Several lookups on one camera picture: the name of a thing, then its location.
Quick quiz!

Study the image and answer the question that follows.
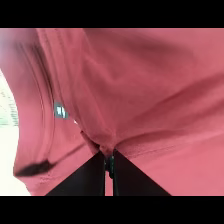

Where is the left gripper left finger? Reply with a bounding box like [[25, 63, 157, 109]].
[[44, 151, 106, 197]]

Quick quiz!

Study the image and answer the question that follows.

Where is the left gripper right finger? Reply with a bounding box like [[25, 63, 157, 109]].
[[112, 150, 172, 197]]

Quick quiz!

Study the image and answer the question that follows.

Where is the red T-shirt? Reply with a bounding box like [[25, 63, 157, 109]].
[[0, 28, 224, 197]]

